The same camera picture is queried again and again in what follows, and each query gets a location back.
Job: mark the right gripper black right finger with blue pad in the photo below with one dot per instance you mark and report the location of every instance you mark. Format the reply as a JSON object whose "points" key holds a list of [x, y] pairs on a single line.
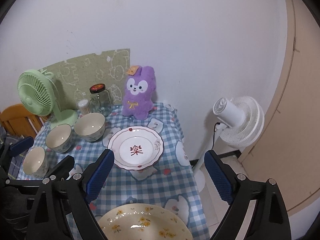
{"points": [[269, 220]]}

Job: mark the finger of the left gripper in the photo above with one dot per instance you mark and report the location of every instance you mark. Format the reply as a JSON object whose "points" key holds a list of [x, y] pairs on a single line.
{"points": [[18, 146], [62, 169]]}

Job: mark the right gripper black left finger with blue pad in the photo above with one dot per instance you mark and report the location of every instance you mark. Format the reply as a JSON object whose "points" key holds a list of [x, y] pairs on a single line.
{"points": [[56, 198]]}

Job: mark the small ceramic bowl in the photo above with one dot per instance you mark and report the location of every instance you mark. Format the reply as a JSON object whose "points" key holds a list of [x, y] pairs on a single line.
{"points": [[35, 163]]}

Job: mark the medium ceramic bowl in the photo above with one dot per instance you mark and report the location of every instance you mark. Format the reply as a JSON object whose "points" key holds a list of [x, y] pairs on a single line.
{"points": [[59, 139]]}

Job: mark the large ceramic bowl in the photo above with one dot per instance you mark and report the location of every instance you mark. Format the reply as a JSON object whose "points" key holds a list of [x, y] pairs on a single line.
{"points": [[90, 127]]}

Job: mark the white plate red character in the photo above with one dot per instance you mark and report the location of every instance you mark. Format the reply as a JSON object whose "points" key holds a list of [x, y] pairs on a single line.
{"points": [[136, 148]]}

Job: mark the cream floral plate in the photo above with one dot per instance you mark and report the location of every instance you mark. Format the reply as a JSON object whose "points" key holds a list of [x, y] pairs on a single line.
{"points": [[143, 221]]}

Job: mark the grey plaid bedding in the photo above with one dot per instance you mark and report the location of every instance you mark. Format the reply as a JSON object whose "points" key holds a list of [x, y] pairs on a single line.
{"points": [[10, 166]]}

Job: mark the wooden chair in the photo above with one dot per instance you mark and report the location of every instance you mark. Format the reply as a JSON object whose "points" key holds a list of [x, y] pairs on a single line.
{"points": [[20, 122]]}

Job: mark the green desk fan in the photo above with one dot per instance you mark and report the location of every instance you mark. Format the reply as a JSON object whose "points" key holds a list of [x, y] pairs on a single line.
{"points": [[37, 92]]}

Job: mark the cotton swab container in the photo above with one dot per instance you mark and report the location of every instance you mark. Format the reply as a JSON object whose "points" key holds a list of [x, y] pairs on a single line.
{"points": [[83, 106]]}

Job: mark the glass jar black lid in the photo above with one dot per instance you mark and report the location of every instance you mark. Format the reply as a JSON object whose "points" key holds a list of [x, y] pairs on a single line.
{"points": [[100, 100]]}

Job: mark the blue checked tablecloth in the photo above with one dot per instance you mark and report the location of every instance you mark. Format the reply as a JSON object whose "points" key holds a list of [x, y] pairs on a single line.
{"points": [[168, 183]]}

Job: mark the white standing fan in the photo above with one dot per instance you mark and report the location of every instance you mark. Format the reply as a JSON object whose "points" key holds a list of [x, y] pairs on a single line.
{"points": [[236, 123]]}

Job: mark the purple plush bunny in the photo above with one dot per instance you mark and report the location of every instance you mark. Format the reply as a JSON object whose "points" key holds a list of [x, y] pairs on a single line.
{"points": [[139, 88]]}

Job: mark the green cartoon wall mat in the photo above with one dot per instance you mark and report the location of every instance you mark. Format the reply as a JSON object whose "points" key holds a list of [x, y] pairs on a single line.
{"points": [[73, 77]]}

